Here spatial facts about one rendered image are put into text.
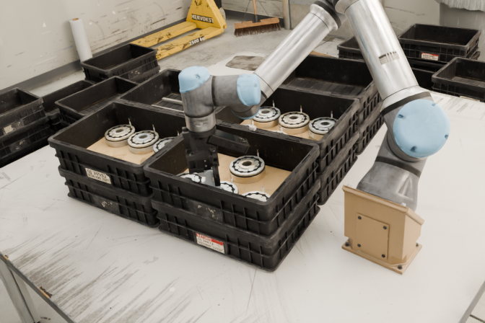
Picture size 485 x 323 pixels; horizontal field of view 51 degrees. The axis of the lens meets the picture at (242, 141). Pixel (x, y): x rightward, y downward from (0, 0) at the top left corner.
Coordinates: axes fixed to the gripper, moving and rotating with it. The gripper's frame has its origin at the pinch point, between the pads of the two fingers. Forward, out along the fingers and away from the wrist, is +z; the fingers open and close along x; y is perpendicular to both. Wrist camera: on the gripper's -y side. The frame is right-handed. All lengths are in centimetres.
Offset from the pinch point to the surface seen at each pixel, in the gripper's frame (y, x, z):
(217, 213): 1.3, 11.0, -0.4
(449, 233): -59, 16, 15
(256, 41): -53, -354, 86
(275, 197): -12.9, 18.3, -7.9
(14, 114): 101, -132, 28
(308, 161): -24.2, 4.4, -7.5
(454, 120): -89, -41, 15
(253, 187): -9.4, -0.7, 2.0
